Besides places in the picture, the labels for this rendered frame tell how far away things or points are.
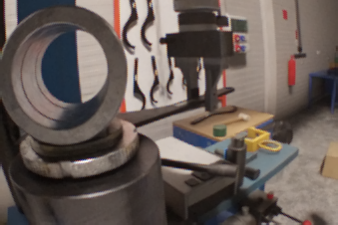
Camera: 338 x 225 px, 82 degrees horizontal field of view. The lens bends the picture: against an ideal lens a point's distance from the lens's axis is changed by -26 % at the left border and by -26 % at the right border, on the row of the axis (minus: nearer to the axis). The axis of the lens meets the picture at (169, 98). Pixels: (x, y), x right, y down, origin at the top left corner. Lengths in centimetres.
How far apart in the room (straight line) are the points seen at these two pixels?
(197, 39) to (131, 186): 29
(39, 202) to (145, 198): 12
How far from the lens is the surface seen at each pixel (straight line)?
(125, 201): 25
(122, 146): 27
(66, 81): 69
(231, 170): 49
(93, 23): 24
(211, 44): 43
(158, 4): 270
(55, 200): 25
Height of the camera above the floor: 160
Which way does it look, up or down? 13 degrees down
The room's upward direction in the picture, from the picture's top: 4 degrees counter-clockwise
